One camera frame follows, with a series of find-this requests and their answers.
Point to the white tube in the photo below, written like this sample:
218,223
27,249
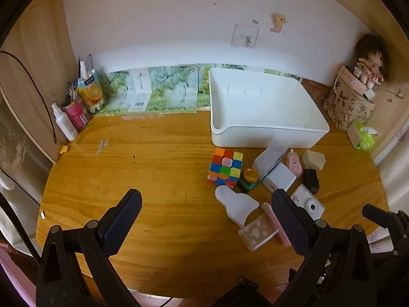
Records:
83,69

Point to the green tissue pack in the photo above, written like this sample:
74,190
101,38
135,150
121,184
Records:
364,137

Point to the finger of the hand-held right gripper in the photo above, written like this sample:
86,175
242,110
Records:
375,213

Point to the small green yellow-lidded jar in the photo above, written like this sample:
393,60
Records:
250,176

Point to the pale curtain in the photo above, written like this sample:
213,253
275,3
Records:
396,172

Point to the white cube box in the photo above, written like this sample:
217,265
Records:
279,178

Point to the green leaf printed sheet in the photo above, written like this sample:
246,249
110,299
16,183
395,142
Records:
172,86

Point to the pink wall note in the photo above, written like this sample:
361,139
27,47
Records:
244,35

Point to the pink comb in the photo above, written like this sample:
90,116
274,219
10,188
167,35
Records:
274,222

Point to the pink case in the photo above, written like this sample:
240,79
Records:
351,81

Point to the yellow pony wall sticker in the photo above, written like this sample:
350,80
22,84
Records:
278,22

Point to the frosted plastic box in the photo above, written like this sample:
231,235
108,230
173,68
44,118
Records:
270,161

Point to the brown woven mat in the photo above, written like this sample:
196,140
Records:
316,89

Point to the small yellow object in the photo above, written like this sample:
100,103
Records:
64,149

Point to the clear heart-print box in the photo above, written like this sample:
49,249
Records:
255,232

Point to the colourful puzzle cube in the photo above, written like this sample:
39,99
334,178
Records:
225,168

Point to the pink correction tape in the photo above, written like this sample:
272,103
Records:
294,164

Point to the dark pens bundle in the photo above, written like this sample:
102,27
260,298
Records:
71,91

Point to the white compact camera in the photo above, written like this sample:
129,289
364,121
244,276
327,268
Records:
311,204

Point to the wooden desk hutch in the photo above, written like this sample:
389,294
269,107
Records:
38,38

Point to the beige printed tote bag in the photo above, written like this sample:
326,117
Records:
348,105

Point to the beige sponge block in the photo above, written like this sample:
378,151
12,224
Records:
313,159

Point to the white barcode box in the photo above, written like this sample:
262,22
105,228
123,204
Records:
139,86

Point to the pink cloth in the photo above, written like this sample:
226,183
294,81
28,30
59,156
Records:
12,278

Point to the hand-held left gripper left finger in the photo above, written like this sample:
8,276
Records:
123,220

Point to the brown-haired doll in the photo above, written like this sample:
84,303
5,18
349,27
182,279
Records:
370,67

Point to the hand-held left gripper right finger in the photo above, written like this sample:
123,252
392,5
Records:
290,222

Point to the white plastic bottle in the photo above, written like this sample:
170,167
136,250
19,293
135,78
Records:
236,206

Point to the white spray bottle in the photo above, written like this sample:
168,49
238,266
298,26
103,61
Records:
65,124

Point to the small black box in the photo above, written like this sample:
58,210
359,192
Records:
311,180

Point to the white plastic storage bin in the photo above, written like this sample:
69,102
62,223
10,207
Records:
271,102

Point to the pink can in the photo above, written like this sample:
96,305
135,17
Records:
76,115

